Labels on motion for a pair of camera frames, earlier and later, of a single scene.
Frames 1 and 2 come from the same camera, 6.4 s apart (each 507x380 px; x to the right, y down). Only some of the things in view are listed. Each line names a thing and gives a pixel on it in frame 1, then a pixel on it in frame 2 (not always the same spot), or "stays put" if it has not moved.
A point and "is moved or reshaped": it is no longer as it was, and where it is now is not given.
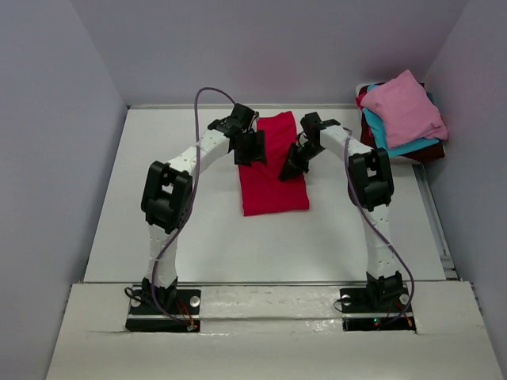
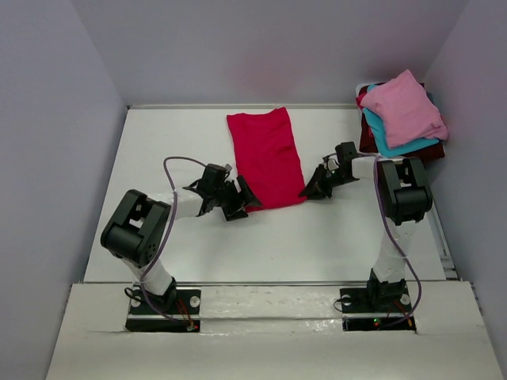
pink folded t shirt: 407,110 stays put
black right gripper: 292,166 -> 316,188
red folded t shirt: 359,99 stays put
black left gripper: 257,153 -> 238,199
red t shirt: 263,191 is moved or reshaped
